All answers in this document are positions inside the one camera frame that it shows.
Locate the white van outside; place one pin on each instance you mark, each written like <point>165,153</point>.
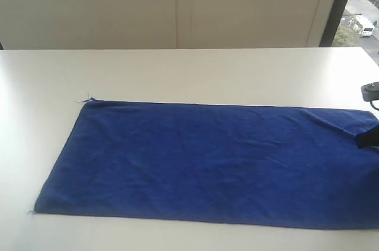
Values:
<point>362,26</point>

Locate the dark window frame post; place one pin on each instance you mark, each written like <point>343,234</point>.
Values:
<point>332,24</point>

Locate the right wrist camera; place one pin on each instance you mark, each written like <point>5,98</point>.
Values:
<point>370,93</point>

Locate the blue microfibre towel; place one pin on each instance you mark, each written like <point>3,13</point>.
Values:
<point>293,167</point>

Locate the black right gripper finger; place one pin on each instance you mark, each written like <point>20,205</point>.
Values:
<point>368,138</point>

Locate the beige partition panel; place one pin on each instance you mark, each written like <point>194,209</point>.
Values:
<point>162,24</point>

